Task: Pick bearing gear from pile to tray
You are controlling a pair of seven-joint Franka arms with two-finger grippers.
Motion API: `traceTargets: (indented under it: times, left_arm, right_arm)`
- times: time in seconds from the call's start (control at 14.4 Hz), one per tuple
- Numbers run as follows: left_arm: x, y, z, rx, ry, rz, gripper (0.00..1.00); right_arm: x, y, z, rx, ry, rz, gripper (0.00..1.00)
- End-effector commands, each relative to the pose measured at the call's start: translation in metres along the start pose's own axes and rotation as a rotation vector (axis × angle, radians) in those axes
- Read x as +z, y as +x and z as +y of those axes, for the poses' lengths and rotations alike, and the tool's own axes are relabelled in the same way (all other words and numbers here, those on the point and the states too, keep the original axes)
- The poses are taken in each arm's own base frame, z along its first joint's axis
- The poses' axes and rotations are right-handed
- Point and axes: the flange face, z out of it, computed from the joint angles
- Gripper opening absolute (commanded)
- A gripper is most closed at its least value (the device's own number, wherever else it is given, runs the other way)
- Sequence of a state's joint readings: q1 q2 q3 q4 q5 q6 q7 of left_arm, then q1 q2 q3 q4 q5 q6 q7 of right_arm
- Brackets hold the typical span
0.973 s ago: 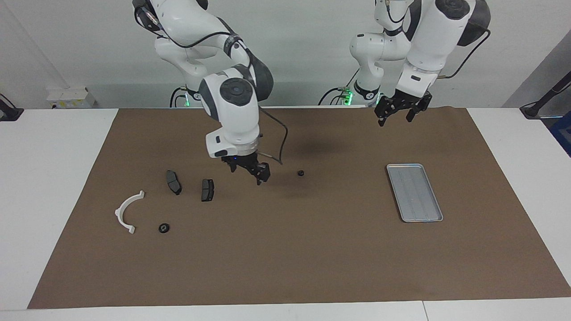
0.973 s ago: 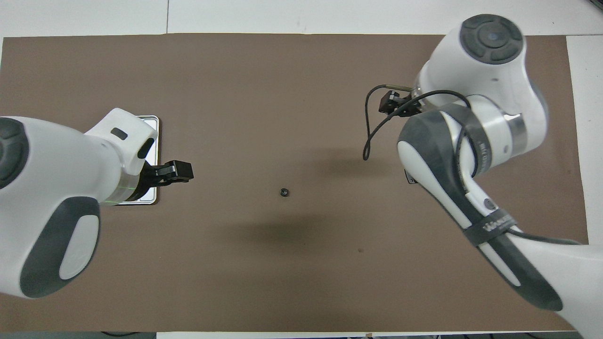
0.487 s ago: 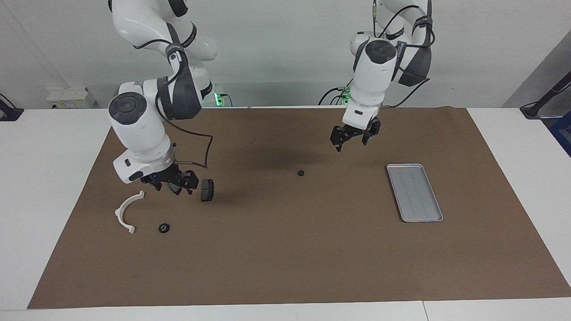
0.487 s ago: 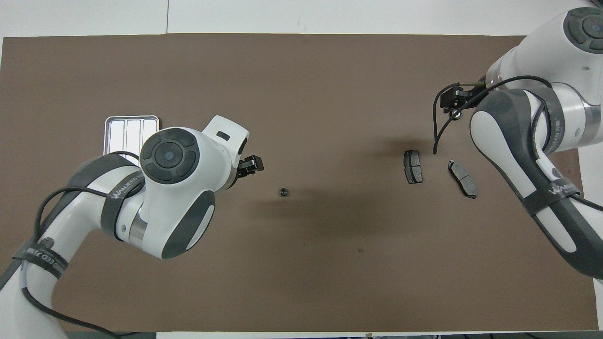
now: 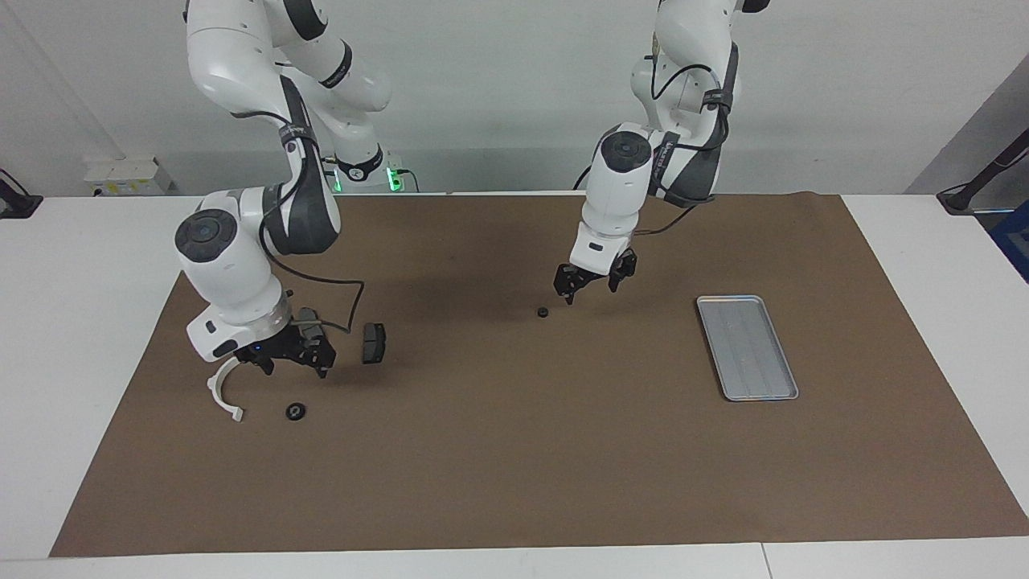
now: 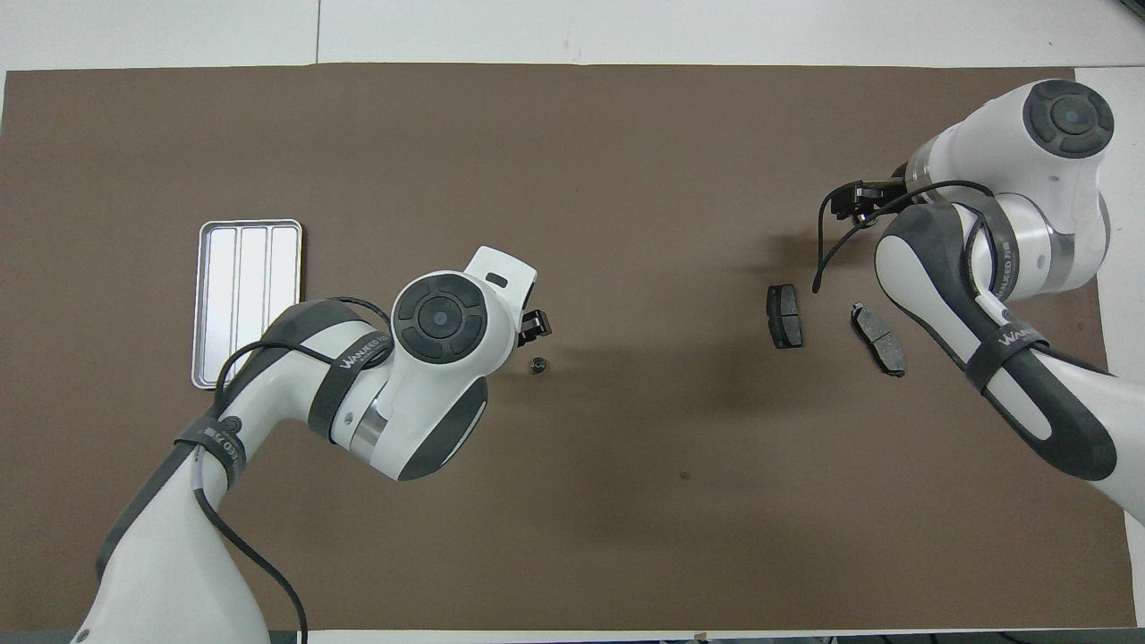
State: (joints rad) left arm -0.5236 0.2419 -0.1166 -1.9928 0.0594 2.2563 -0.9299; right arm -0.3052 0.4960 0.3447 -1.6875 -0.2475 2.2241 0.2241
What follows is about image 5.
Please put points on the black stand with pole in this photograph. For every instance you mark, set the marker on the black stand with pole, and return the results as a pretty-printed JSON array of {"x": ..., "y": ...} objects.
[{"x": 969, "y": 197}]

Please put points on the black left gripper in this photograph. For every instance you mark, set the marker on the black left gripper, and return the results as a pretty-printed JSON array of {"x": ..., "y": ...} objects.
[{"x": 595, "y": 272}]

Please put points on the white curved plastic bracket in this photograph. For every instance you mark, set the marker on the white curved plastic bracket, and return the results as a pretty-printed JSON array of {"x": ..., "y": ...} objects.
[{"x": 217, "y": 394}]

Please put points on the blue crate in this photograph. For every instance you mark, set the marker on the blue crate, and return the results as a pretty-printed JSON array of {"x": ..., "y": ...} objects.
[{"x": 1014, "y": 241}]

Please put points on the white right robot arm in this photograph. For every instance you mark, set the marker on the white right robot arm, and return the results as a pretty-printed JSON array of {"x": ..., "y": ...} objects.
[{"x": 233, "y": 273}]

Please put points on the rectangular dark brake pad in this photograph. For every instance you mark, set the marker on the rectangular dark brake pad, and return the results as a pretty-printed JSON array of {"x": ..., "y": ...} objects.
[{"x": 374, "y": 344}]

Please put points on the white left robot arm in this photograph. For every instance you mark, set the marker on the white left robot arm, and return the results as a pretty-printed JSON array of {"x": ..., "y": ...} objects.
[{"x": 615, "y": 193}]

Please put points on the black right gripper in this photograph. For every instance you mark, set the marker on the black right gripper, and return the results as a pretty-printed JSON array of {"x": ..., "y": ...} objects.
[{"x": 289, "y": 347}]

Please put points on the white power strip box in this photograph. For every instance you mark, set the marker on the white power strip box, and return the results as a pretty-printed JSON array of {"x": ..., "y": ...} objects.
[{"x": 129, "y": 177}]

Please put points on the silver metal tray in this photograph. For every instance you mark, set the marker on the silver metal tray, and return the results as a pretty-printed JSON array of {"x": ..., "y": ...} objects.
[{"x": 748, "y": 350}]

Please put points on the black stand with clamp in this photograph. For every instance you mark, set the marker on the black stand with clamp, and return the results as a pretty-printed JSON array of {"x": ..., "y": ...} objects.
[{"x": 18, "y": 205}]

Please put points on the tapered dark brake pad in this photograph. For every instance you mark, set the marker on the tapered dark brake pad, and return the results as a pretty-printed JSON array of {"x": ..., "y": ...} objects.
[{"x": 312, "y": 314}]

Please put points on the brown table mat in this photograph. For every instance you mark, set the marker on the brown table mat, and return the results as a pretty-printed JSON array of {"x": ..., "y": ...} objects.
[{"x": 514, "y": 450}]

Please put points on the large black bearing gear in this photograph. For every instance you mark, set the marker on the large black bearing gear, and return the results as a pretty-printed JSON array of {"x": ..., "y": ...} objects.
[{"x": 296, "y": 412}]

